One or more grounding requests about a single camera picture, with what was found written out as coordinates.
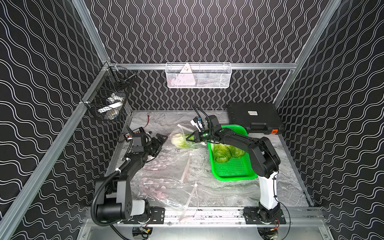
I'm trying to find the green plastic basket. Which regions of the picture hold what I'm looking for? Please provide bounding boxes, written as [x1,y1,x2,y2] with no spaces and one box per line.
[208,143,258,182]

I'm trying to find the black wire wall basket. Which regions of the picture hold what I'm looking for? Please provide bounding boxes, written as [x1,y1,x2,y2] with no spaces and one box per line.
[85,66,138,122]

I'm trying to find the pink triangle card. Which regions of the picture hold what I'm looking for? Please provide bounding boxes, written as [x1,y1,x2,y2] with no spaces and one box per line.
[175,63,196,87]

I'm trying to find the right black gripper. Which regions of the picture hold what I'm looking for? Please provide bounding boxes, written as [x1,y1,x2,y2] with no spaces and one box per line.
[184,130,213,144]

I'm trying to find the zip-top bag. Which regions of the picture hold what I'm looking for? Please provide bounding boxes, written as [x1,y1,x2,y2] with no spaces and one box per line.
[138,178,200,223]

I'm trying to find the white items in black basket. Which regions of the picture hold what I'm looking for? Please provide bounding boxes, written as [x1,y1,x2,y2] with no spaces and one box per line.
[97,93,125,120]

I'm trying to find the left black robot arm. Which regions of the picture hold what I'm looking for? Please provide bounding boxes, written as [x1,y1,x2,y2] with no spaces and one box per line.
[91,128,168,227]

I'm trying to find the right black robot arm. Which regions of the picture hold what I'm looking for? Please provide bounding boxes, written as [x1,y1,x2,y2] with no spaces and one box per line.
[186,104,281,224]

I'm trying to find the black tool case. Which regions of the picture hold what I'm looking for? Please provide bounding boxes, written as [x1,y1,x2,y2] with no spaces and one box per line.
[227,103,286,135]

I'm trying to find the white wire wall basket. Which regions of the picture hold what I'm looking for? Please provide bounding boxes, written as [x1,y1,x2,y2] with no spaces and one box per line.
[165,62,232,89]

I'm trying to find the bagged chinese cabbage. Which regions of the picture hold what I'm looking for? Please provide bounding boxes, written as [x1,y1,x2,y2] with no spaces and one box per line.
[142,151,199,184]
[170,124,207,149]

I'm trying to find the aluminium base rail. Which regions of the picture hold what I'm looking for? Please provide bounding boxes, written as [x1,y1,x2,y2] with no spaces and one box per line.
[83,205,326,227]

